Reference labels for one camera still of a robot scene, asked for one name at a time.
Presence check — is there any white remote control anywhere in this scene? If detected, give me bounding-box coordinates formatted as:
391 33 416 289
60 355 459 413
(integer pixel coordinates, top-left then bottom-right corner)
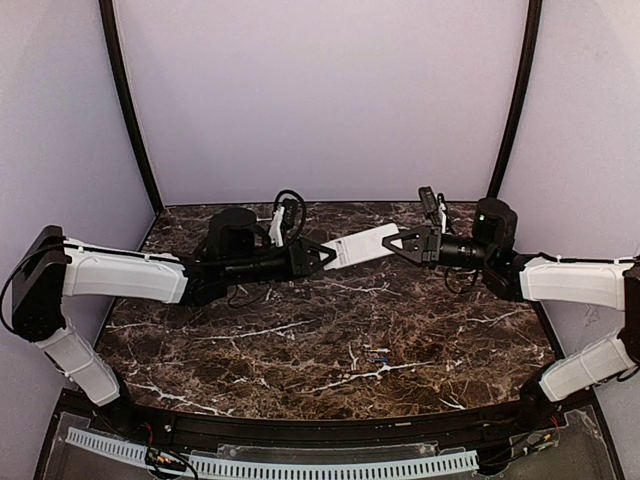
323 223 399 271

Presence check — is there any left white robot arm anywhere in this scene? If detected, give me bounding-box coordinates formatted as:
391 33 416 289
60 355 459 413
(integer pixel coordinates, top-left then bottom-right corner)
1 207 337 407

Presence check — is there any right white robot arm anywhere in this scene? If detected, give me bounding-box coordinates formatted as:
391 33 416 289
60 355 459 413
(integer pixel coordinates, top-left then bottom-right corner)
382 188 639 403

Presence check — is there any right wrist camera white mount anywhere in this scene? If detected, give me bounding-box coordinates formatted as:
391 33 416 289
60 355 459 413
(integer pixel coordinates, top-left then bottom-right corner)
418 186 451 233

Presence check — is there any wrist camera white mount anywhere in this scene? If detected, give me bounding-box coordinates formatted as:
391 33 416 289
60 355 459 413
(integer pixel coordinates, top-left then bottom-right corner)
418 186 451 233
268 189 307 247

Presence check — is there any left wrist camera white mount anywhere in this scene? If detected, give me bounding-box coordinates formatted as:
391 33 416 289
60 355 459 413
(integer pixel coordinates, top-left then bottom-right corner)
268 189 307 247

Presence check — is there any black front rail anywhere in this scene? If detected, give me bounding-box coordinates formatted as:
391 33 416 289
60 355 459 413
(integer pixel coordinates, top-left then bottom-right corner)
107 402 520 450

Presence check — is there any white slotted cable duct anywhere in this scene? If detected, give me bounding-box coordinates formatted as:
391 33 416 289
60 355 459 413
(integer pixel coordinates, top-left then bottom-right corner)
65 427 479 479

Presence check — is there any right black frame post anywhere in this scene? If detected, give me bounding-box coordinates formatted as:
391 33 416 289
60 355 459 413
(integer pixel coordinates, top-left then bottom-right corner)
486 0 543 198

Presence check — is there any black frame post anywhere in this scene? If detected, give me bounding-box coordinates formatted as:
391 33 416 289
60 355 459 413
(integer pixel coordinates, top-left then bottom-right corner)
98 0 164 216
486 0 543 198

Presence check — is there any left black frame post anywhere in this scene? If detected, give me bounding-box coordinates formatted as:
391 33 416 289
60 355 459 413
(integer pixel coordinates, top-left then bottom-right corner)
98 0 164 216

